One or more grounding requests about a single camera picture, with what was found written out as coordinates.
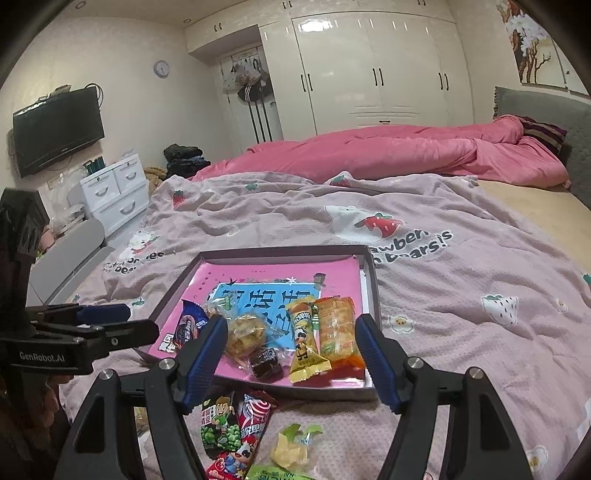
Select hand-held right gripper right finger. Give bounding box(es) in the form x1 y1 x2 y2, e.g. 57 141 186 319
355 314 536 480

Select clear plastic bag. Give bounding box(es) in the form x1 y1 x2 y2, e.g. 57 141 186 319
46 178 88 232

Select clear pastry packet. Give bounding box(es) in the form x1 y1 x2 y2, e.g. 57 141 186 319
222 307 289 370

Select yellow snack packet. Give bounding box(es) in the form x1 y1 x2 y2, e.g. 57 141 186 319
287 298 333 385

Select person's left forearm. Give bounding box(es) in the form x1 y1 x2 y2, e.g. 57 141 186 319
0 408 70 480

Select pink quilt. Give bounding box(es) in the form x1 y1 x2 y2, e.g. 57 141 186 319
189 114 571 188

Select red lollipop packet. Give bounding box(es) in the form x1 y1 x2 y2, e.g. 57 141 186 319
205 389 279 480

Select person's left hand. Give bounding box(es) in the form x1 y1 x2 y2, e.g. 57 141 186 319
45 374 71 433

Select black flat television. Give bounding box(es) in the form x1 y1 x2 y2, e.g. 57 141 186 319
13 88 106 178

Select gold foil candy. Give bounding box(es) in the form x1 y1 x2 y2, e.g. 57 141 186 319
270 422 326 468

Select pink book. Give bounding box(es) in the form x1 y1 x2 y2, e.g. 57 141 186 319
152 258 370 391

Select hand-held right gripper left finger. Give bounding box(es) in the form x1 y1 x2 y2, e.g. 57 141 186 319
53 315 229 480

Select white wardrobe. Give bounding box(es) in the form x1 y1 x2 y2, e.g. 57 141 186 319
185 0 476 139

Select light green snack packet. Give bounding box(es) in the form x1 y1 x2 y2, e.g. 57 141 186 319
242 464 319 480

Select grey padded headboard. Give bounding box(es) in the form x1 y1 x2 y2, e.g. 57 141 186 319
493 85 591 208

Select orange cracker packet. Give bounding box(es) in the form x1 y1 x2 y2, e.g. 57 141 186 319
314 296 368 371

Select brown plush blanket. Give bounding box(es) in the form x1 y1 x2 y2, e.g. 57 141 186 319
143 165 168 190

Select hanging bags and straps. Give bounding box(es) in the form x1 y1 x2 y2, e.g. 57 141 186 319
222 44 280 144

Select green pea snack packet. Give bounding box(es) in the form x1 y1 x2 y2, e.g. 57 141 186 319
199 391 242 460

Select strawberry print blanket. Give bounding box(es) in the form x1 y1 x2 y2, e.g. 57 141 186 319
58 173 591 480

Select striped pillow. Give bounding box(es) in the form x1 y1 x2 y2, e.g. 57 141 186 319
522 116 568 155

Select dark cardboard box tray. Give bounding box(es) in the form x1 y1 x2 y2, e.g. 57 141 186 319
134 244 386 401

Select dark clothes pile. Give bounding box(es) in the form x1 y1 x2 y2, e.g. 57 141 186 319
163 144 212 178

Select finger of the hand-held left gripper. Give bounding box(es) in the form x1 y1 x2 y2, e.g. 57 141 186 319
28 302 132 326
34 319 160 357

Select grey upholstered bench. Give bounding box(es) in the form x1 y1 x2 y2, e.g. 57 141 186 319
30 217 116 305

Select tree wall painting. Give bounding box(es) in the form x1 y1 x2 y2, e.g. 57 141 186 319
496 0 591 97

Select blue cookie packet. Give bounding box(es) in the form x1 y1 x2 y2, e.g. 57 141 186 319
159 299 208 356

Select white drawer cabinet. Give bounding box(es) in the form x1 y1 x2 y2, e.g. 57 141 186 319
79 154 149 236

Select dark candy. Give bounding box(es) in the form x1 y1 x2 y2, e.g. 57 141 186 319
248 347 283 381

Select beige bed sheet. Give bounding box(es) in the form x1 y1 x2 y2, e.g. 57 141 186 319
475 180 591 278

